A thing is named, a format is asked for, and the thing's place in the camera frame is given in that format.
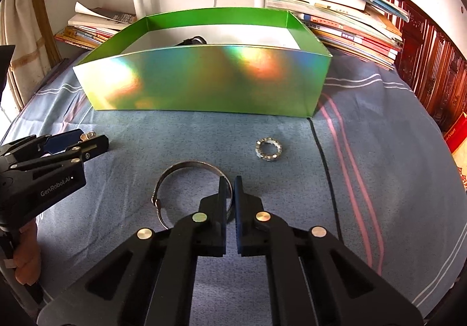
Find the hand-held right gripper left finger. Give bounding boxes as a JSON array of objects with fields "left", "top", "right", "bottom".
[{"left": 36, "top": 177, "right": 227, "bottom": 326}]

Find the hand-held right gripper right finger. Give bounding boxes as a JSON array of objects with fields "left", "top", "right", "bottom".
[{"left": 234, "top": 176, "right": 426, "bottom": 326}]

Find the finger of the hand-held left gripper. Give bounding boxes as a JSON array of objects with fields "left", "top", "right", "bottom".
[
  {"left": 11, "top": 135, "right": 110, "bottom": 170},
  {"left": 0, "top": 130, "right": 84, "bottom": 162}
]

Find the silver bangle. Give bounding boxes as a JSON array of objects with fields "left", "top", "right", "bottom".
[{"left": 151, "top": 161, "right": 234, "bottom": 230}]

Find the green cardboard box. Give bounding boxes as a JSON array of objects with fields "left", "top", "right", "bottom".
[{"left": 73, "top": 7, "right": 332, "bottom": 118}]

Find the person's left hand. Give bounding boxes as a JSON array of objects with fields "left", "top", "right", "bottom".
[{"left": 14, "top": 219, "right": 41, "bottom": 286}]

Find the small stack of books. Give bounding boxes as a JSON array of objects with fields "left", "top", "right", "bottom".
[{"left": 55, "top": 1, "right": 139, "bottom": 50}]

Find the beige curtain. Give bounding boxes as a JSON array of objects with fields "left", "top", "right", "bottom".
[{"left": 0, "top": 0, "right": 61, "bottom": 111}]

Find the black wristwatch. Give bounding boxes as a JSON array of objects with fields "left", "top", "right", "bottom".
[{"left": 174, "top": 35, "right": 208, "bottom": 47}]

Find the tall stack of books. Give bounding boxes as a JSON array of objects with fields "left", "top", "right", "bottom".
[{"left": 259, "top": 0, "right": 409, "bottom": 71}]

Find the red and yellow bag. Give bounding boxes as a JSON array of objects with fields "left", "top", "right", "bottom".
[{"left": 443, "top": 111, "right": 467, "bottom": 191}]

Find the carved wooden headboard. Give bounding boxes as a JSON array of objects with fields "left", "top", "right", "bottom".
[{"left": 358, "top": 0, "right": 467, "bottom": 133}]

